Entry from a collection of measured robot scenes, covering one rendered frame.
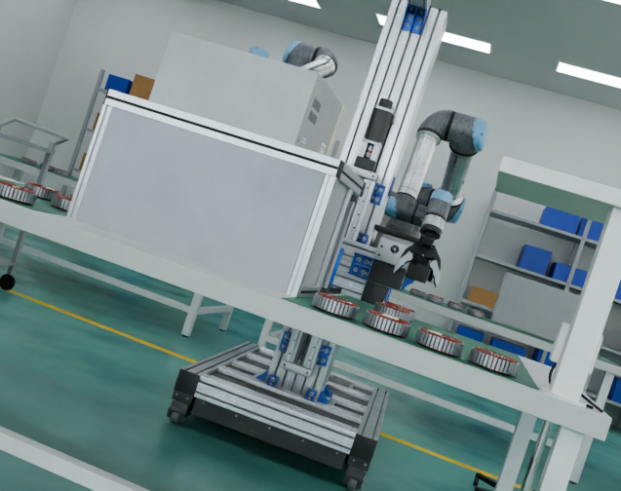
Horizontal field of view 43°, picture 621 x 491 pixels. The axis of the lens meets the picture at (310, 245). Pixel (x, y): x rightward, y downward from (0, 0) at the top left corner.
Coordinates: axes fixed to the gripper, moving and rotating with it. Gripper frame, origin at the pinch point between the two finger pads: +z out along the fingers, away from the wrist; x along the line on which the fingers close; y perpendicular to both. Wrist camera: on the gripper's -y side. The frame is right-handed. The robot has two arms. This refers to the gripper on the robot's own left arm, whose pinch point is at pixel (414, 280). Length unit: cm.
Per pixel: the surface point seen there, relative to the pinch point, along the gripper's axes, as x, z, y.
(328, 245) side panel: 26.6, 14.0, -34.7
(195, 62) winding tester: 74, -11, -66
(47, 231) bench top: 89, 47, -64
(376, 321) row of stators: 6, 42, -66
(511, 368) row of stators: -26, 43, -67
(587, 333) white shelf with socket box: -37, 35, -80
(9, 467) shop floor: 93, 98, -3
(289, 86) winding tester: 47, -11, -68
